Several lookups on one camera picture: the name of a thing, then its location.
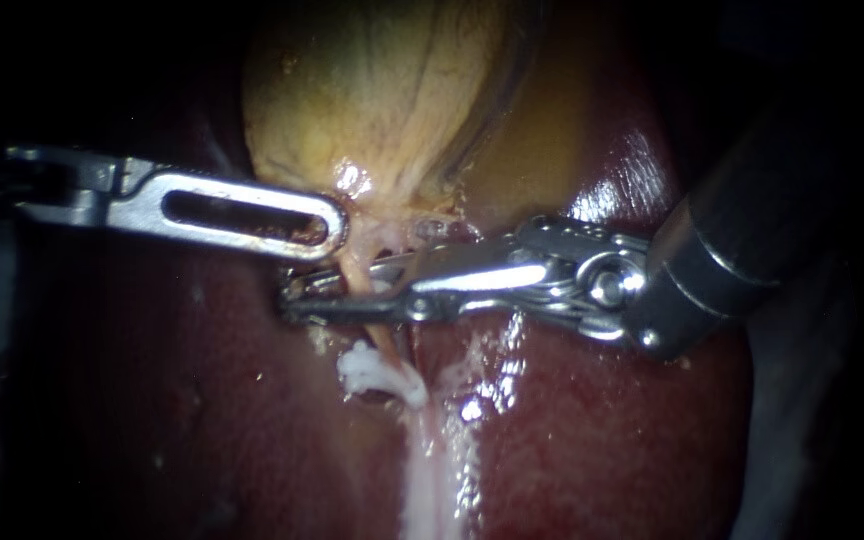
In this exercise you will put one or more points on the right arm instrument jaw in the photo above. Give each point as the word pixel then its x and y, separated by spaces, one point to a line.
pixel 469 274
pixel 372 309

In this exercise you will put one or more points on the left arm instrument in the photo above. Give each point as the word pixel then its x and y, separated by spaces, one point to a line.
pixel 57 187

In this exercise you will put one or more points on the left arm instrument jaw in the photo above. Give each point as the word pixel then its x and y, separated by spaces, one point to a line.
pixel 252 199

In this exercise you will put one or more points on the right arm instrument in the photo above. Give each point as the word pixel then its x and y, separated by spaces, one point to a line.
pixel 604 285

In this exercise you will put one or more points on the white clip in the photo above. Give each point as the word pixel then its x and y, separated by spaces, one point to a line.
pixel 411 391
pixel 382 286
pixel 363 371

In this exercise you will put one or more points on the gallbladder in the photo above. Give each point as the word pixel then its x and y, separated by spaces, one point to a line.
pixel 372 97

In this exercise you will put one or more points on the dark right arm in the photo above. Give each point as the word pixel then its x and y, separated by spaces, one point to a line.
pixel 784 187

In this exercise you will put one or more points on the thin tube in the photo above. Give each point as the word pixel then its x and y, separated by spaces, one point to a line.
pixel 361 279

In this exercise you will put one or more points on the dark red liver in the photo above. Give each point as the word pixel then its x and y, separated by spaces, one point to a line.
pixel 597 442

